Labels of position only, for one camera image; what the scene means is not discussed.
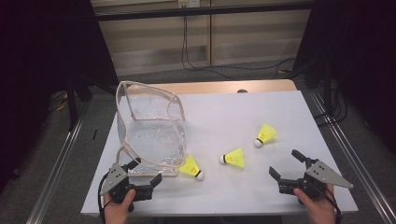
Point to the small black floor object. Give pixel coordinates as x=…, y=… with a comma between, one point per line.
x=94, y=134

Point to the black stand leg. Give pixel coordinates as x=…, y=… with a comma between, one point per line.
x=72, y=105

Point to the metal floor rail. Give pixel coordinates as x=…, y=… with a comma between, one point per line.
x=53, y=183
x=358, y=168

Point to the clear plastic bag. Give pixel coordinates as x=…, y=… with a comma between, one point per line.
x=155, y=140

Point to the person's left hand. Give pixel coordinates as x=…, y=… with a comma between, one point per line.
x=116, y=213

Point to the yellow shuttlecock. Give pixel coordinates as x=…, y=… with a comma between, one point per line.
x=235, y=158
x=266, y=133
x=190, y=167

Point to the person's right hand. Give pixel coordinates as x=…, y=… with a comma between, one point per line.
x=317, y=211

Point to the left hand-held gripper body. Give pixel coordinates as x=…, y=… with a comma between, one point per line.
x=116, y=180

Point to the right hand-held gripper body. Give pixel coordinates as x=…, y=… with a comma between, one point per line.
x=323, y=174

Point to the dark curtain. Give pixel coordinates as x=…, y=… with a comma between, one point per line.
x=364, y=62
x=37, y=62

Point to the white table sheet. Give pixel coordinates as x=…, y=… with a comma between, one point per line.
x=233, y=118

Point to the white wall socket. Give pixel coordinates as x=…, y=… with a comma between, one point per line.
x=188, y=3

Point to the dark round table grommet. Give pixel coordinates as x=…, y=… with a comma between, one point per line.
x=242, y=91

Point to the black horizontal bar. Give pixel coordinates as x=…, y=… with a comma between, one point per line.
x=202, y=11

